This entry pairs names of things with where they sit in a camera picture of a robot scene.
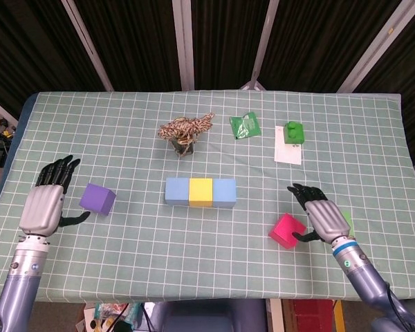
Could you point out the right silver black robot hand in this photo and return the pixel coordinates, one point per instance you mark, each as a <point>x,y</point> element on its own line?
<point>328,221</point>

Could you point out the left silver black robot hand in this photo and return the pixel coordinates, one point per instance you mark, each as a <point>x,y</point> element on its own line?
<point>41,211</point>

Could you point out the green foam cube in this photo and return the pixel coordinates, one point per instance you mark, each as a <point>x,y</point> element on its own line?
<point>348,219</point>

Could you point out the pink foam cube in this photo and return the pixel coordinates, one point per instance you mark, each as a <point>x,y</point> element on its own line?
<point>283,230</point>

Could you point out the purple foam cube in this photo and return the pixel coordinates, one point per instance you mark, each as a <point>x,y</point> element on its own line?
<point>95,197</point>

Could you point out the light blue foam cube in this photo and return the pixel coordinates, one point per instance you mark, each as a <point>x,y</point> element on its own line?
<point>224,192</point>
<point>176,190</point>

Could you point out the yellow foam cube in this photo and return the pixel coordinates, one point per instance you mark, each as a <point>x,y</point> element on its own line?
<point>200,192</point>

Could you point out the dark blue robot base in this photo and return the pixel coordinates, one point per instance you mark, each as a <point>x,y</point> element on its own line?
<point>207,316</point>

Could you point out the white paper card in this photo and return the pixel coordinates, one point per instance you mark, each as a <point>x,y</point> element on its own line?
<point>287,154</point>

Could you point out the green toy building brick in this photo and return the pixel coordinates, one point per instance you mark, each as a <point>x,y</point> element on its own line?
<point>295,135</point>

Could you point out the yellow bar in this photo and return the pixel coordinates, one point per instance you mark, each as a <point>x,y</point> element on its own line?
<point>339,316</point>

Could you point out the red box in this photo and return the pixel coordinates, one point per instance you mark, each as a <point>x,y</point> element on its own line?
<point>313,316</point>

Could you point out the white table leg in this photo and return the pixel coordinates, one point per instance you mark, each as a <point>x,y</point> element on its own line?
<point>276,316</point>

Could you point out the green foil packet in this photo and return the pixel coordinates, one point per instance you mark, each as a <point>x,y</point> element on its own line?
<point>245,126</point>

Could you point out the green checked tablecloth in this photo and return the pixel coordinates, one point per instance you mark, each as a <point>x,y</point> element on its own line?
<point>207,263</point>

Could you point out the colourful printed bag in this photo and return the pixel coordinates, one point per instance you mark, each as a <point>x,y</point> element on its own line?
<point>124,313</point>

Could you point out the white frame post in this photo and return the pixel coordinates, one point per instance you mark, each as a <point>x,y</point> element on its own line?
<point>0,110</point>
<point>183,45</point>
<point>373,52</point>
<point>86,45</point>
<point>264,41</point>

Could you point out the metal frame foot bracket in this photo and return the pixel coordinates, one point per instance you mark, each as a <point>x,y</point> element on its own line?
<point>252,86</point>

